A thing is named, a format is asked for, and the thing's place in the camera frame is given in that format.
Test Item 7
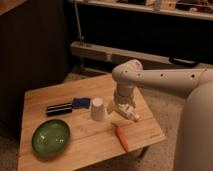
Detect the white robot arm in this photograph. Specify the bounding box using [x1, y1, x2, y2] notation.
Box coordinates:
[112, 60, 213, 171]

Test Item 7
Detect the white paper cup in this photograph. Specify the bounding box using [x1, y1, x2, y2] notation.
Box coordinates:
[91, 98, 106, 121]

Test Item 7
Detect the wooden folding table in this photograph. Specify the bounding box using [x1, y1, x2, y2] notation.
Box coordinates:
[18, 74, 165, 171]

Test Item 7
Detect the grey metal shelf beam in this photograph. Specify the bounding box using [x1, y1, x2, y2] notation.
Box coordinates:
[69, 41, 213, 73]

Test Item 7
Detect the black handle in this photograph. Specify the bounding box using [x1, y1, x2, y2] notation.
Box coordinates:
[169, 57, 199, 68]

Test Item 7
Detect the metal vertical pole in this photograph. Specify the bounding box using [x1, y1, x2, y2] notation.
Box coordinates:
[74, 0, 83, 45]

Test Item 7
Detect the orange pepper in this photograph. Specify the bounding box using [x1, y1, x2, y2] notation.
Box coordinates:
[113, 123, 129, 152]

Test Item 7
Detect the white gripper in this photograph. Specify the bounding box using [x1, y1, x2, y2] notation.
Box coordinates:
[107, 100, 140, 122]

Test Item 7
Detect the upper wooden shelf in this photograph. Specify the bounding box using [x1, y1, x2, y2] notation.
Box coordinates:
[68, 0, 213, 21]

